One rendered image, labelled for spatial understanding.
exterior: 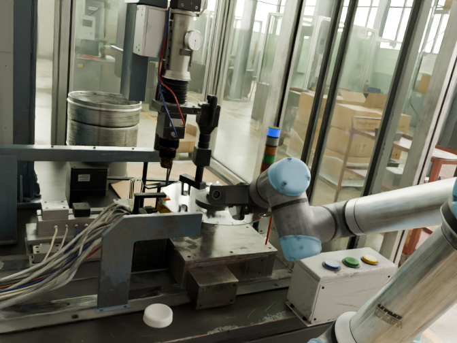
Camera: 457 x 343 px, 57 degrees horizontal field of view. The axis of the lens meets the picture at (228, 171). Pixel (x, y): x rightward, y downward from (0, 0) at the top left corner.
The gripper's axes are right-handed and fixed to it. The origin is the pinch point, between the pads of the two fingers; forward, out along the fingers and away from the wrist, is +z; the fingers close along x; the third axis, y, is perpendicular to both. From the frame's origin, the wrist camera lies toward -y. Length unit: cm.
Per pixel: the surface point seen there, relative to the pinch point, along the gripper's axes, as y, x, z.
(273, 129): 22.1, 32.9, 20.9
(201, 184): -5.6, 8.1, 8.9
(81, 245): -36.3, -10.2, 9.5
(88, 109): -41, 48, 58
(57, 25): -59, 92, 72
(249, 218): 8.8, -0.7, 8.6
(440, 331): 164, -42, 112
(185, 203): -8.9, 3.6, 15.3
